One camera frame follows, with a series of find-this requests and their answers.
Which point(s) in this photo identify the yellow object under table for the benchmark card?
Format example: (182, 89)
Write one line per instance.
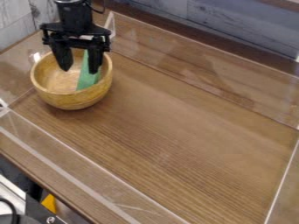
(50, 203)

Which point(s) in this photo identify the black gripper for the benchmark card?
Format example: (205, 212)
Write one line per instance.
(76, 31)

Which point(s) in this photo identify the green rectangular block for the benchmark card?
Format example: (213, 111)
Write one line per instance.
(88, 78)

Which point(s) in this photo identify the clear acrylic barrier wall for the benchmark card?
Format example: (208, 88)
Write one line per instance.
(190, 144)

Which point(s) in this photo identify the black device with logo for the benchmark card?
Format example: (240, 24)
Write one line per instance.
(37, 210)

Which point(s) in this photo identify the brown wooden bowl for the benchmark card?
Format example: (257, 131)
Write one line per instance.
(57, 86)

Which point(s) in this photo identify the clear acrylic corner bracket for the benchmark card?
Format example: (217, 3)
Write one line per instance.
(112, 24)

